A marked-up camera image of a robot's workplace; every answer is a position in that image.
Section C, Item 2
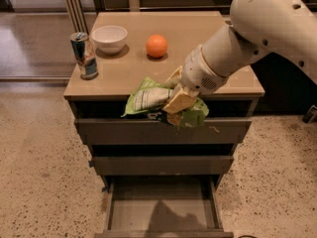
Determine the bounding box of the top grey drawer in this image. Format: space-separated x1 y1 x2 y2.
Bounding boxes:
74 118 252 145

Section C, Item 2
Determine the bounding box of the white ceramic bowl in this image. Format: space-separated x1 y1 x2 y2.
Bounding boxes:
91 25 128 55

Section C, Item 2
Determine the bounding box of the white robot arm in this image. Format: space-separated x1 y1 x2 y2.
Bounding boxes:
163 0 317 114

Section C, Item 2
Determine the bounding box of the green rice chip bag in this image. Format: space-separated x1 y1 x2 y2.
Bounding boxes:
123 77 209 128

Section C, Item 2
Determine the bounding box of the middle grey drawer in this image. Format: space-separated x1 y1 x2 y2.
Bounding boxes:
92 156 234 176

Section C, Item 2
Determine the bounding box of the black object on floor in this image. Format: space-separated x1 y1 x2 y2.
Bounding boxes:
302 105 317 123

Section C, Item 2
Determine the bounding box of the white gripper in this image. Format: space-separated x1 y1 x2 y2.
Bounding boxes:
162 45 227 114

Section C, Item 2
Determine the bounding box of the grey drawer cabinet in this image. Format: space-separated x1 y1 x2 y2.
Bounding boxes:
62 11 265 238

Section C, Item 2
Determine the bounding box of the blue silver drink can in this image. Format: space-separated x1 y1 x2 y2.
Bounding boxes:
70 32 98 79

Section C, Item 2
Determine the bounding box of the bottom grey open drawer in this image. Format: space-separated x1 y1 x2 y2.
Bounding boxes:
93 176 234 238

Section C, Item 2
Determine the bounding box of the orange fruit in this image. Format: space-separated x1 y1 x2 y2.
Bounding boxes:
146 35 168 59

